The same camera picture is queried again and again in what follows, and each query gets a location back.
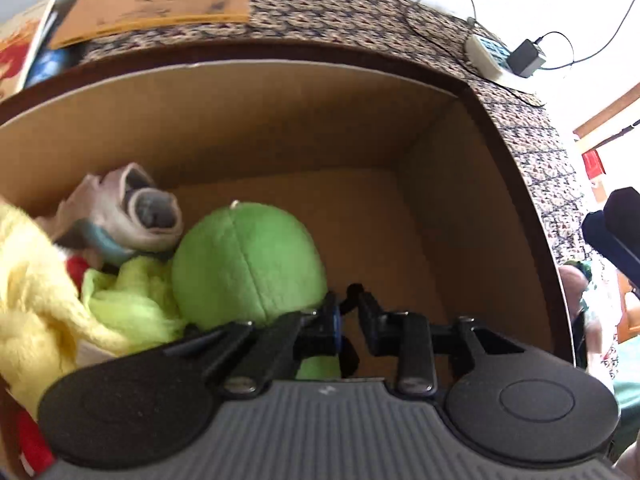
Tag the white power strip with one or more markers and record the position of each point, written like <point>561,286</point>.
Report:
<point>487,56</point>

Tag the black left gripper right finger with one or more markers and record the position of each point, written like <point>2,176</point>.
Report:
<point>403,335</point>

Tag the brown cardboard box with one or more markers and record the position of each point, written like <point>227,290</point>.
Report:
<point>398,172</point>

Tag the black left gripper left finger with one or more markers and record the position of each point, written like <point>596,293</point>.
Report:
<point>278,350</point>

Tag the patterned floral rug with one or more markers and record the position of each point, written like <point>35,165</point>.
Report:
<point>429,37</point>

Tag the red yellow picture book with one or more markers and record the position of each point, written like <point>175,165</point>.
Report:
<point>21,37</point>

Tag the grey white sock bundle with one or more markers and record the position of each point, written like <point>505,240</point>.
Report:
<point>116,217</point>

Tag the red box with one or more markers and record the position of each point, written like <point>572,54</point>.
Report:
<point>593,164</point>

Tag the lime green yarn ball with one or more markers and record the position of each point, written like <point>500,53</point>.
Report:
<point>136,302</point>

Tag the black power adapter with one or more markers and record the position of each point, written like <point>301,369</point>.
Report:
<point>526,59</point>

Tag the green plush toy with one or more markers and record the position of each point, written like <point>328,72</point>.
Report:
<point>246,262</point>

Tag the red fabric item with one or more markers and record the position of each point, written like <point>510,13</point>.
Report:
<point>76,267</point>

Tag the yellow fleece blanket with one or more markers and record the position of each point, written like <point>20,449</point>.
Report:
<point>42,318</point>

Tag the wooden door frame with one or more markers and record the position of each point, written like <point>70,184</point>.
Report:
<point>609,112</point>

